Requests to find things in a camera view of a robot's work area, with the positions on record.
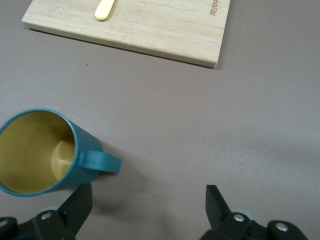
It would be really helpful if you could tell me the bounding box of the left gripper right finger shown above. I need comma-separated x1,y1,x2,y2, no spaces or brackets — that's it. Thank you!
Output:
201,184,308,240

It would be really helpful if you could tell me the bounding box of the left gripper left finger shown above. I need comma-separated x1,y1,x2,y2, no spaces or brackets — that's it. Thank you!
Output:
0,183,93,240

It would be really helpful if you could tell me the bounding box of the teal mug with yellow inside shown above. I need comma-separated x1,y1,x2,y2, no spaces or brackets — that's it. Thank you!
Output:
0,107,123,198

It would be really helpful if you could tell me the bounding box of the brown table cloth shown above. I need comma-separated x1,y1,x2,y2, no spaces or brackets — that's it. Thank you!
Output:
0,0,320,240

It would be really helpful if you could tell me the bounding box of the bamboo cutting board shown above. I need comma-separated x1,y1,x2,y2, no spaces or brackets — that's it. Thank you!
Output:
21,0,231,68

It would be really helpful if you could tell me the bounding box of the yellow plastic fork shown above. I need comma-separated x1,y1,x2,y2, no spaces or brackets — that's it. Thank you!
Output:
94,0,116,21

